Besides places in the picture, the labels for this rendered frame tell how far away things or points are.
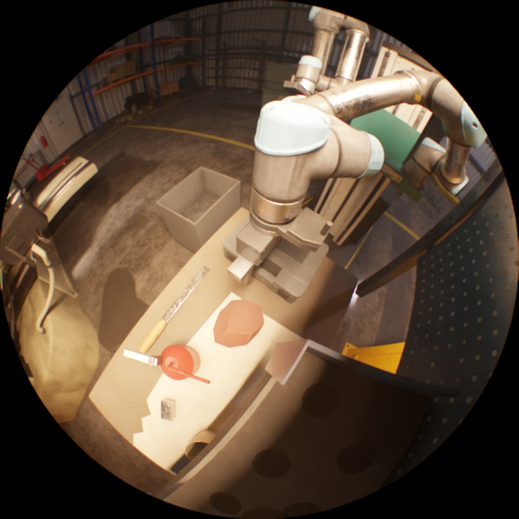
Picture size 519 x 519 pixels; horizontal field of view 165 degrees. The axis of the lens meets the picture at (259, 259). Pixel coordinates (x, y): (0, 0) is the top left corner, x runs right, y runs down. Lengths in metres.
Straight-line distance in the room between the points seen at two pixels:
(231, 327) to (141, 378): 0.32
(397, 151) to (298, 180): 0.89
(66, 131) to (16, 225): 7.65
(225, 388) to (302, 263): 0.40
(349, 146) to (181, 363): 0.47
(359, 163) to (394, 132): 0.81
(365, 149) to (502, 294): 0.25
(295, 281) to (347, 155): 0.34
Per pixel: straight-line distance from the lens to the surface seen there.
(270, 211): 0.24
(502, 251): 0.31
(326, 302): 0.57
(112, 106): 9.70
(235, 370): 0.50
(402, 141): 1.05
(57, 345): 1.65
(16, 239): 1.06
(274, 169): 0.20
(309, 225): 0.27
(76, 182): 2.37
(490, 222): 0.35
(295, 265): 0.49
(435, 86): 0.55
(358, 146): 0.25
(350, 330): 1.74
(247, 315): 0.48
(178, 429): 0.59
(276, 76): 5.00
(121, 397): 0.65
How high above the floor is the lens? 1.44
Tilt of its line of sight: 62 degrees down
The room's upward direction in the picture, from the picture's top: 12 degrees clockwise
